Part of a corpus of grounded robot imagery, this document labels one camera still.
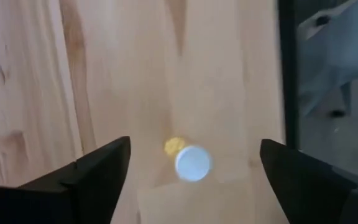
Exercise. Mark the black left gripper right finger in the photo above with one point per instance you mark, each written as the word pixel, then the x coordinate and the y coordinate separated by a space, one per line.
pixel 306 186

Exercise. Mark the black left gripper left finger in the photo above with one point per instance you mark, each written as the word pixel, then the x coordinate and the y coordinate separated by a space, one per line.
pixel 82 186

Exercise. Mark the black metal table frame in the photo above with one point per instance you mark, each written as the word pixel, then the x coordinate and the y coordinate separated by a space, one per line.
pixel 289 77

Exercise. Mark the silver metal bracket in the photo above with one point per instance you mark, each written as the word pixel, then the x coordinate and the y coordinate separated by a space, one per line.
pixel 337 53

